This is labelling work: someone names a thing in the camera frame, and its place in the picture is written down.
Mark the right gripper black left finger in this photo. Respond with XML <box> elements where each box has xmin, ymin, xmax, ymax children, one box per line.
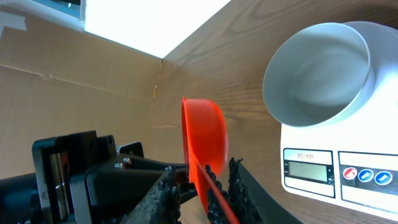
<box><xmin>121</xmin><ymin>166</ymin><xmax>181</xmax><ymax>224</ymax></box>

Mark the orange measuring scoop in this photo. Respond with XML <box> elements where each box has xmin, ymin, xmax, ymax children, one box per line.
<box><xmin>182</xmin><ymin>98</ymin><xmax>239</xmax><ymax>223</ymax></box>

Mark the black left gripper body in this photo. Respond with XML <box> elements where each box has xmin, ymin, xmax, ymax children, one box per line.
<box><xmin>1</xmin><ymin>131</ymin><xmax>197</xmax><ymax>223</ymax></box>

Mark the white round bowl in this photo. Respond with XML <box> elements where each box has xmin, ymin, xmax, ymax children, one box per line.
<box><xmin>262</xmin><ymin>21</ymin><xmax>397</xmax><ymax>128</ymax></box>

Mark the white digital kitchen scale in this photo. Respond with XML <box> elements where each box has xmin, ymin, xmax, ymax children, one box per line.
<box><xmin>279</xmin><ymin>21</ymin><xmax>398</xmax><ymax>222</ymax></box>

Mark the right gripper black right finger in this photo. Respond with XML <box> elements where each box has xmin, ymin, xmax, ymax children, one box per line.
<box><xmin>206</xmin><ymin>158</ymin><xmax>301</xmax><ymax>224</ymax></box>

